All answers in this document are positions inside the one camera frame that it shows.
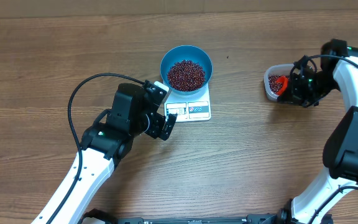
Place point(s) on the teal plastic bowl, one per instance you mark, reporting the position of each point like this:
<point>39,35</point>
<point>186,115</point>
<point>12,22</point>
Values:
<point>186,52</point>

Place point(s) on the clear plastic container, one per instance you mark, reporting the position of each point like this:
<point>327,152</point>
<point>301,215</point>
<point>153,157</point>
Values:
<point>282,69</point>

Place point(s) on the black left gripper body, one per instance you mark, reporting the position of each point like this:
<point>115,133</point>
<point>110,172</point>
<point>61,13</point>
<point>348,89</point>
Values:
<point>150,126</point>

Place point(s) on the red adzuki beans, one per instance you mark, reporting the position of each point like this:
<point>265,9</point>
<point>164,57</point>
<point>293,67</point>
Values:
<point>186,76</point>

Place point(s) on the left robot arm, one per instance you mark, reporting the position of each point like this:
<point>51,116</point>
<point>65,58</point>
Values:
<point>104,144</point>

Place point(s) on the red measuring scoop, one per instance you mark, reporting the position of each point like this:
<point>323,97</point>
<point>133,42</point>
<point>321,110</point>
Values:
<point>283,80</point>

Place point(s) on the white digital kitchen scale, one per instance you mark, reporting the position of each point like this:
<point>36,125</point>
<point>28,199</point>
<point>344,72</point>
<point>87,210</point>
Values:
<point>189,107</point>

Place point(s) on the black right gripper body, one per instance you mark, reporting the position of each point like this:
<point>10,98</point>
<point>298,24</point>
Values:
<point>309,90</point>

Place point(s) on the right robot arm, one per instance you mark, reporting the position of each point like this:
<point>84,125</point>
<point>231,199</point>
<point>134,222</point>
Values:
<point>340,154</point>

